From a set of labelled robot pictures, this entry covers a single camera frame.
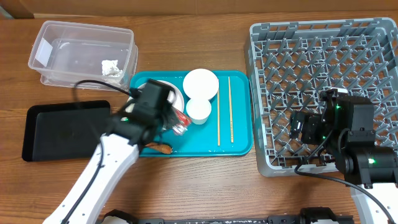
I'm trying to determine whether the small white bowl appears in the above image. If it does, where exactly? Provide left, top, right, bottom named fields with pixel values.
left=125, top=97, right=136, bottom=113

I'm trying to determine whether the clear plastic bin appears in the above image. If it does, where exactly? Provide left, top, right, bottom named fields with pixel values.
left=28, top=21, right=138, bottom=90

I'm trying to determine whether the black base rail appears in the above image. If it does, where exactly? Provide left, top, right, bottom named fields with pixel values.
left=95, top=207, right=354, bottom=224

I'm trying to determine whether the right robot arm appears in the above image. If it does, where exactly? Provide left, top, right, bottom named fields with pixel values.
left=289, top=88, right=397, bottom=223

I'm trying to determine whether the foil ball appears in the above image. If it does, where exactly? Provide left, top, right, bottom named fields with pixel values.
left=101, top=60, right=123, bottom=77

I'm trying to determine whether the right wooden chopstick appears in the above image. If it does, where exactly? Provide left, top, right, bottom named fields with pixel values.
left=228, top=77, right=234, bottom=143

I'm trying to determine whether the white round plate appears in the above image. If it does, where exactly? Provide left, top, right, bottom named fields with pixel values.
left=138, top=79, right=185, bottom=113

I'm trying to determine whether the red foil snack wrapper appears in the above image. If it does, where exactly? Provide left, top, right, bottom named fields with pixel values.
left=172, top=108, right=192, bottom=136

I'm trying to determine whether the black tray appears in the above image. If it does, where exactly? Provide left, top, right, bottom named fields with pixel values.
left=22, top=100, right=111, bottom=162

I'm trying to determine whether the white cup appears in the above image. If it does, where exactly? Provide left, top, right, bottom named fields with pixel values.
left=186, top=98, right=211, bottom=125

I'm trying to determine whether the left wooden chopstick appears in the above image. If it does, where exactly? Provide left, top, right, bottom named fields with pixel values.
left=217, top=87, right=221, bottom=146

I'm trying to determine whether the teal serving tray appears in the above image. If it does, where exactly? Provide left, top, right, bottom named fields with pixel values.
left=124, top=70, right=254, bottom=158

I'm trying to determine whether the grey dishwasher rack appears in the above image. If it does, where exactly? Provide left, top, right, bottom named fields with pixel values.
left=245, top=17, right=397, bottom=177

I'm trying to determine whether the wooden chopstick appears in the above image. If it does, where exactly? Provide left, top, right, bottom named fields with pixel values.
left=228, top=77, right=234, bottom=143
left=217, top=87, right=221, bottom=146

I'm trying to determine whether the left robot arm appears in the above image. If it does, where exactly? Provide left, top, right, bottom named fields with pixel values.
left=44, top=79, right=177, bottom=223

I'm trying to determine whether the large white bowl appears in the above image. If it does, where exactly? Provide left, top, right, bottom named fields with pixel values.
left=183, top=68, right=219, bottom=100

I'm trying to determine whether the orange carrot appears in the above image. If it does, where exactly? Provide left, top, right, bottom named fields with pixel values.
left=146, top=142, right=172, bottom=154

